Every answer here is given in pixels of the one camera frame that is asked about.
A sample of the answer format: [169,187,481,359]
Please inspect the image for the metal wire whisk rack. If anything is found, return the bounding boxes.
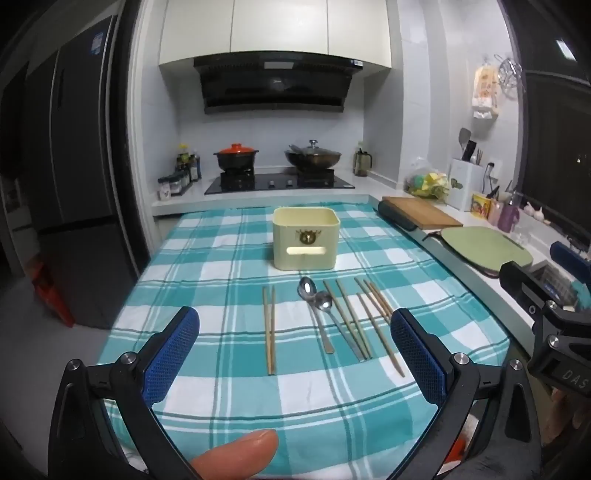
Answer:
[494,54,522,100]

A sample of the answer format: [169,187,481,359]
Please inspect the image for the glass pitcher dark lid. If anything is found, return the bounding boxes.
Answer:
[353,148,374,177]

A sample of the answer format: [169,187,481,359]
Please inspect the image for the white knife utensil block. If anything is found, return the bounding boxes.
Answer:
[446,127,485,212]

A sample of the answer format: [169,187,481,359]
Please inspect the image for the black range hood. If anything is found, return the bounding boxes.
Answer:
[193,51,363,114]

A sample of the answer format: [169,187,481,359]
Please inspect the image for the black gas cooktop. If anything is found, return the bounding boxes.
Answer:
[205,169,355,195]

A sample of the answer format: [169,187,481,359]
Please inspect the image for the person's left hand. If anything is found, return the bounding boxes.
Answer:
[190,429,279,479]

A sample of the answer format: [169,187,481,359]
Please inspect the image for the dark wok with lid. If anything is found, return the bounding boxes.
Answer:
[284,140,342,172]

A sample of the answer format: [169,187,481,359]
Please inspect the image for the wooden cutting board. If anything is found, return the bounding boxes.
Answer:
[378,196,463,231]

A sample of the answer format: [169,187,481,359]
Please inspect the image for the person's right hand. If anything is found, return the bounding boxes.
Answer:
[541,388,590,445]

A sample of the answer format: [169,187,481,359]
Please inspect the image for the hanging plastic bag holder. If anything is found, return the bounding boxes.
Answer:
[471,64,498,120]

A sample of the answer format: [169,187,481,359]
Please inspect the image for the yellow packet box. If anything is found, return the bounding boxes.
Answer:
[470,193,492,219]

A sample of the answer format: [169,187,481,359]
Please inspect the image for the dark refrigerator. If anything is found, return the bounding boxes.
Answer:
[1,15,147,330]

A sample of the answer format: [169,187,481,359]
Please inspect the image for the green cutting board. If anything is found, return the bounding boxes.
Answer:
[439,226,533,278]

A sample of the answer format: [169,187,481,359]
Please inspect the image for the white upper cabinets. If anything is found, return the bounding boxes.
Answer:
[159,1,392,68]

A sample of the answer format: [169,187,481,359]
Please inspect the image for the spice jar rack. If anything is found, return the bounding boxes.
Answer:
[157,170,190,201]

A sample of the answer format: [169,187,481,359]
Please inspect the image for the teal white checkered tablecloth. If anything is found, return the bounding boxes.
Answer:
[100,203,510,479]

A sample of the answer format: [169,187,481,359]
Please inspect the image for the sauce bottles group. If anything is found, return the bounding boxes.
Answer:
[176,144,201,182]

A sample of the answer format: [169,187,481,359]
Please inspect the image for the black pot orange lid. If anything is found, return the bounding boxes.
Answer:
[214,143,259,172]

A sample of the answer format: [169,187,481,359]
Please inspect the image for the steel spoon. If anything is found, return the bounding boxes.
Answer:
[314,291,365,361]
[297,277,335,354]

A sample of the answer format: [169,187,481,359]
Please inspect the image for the wooden chopstick short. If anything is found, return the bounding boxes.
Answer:
[356,293,405,378]

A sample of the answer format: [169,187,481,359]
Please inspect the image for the cream utensil holder box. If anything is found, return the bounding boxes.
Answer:
[273,207,341,271]

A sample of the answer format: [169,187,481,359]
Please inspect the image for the bag of colourful sponges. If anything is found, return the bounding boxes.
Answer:
[404,157,451,201]

